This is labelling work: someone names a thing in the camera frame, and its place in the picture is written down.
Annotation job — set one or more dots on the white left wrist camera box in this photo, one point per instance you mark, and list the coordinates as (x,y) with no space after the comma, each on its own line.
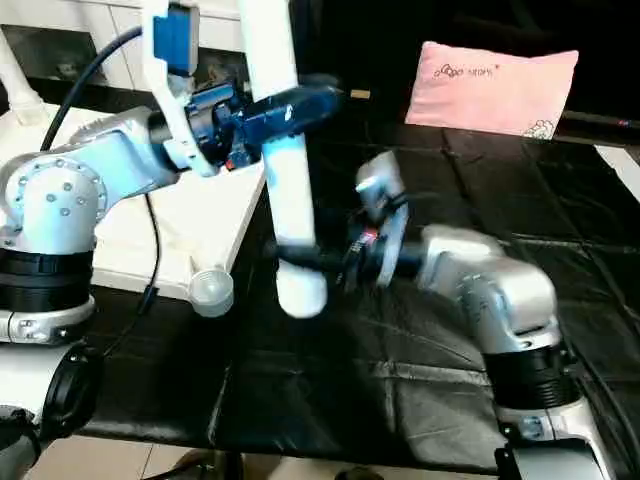
(170,60)

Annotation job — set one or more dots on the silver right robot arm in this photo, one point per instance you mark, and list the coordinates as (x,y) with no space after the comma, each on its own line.
(500,300)

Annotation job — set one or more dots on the black work mat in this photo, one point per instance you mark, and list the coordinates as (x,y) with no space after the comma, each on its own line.
(400,380)

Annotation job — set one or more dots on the black sofa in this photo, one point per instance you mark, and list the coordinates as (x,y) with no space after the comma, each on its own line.
(400,40)

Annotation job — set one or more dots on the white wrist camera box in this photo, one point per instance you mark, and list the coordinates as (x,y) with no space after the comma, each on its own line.
(382,190)
(170,60)

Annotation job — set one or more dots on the white glass-door cabinet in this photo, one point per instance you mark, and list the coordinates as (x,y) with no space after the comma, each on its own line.
(100,25)

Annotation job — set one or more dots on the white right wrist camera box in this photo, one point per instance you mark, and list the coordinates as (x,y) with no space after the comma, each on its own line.
(382,190)

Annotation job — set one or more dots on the pink printed pillow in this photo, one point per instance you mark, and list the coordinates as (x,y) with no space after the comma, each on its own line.
(495,88)

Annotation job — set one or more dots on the small yellow label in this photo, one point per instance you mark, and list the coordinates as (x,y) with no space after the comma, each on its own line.
(360,94)

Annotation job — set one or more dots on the white plastic table leg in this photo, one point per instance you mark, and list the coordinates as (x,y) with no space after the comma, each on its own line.
(285,180)
(20,75)

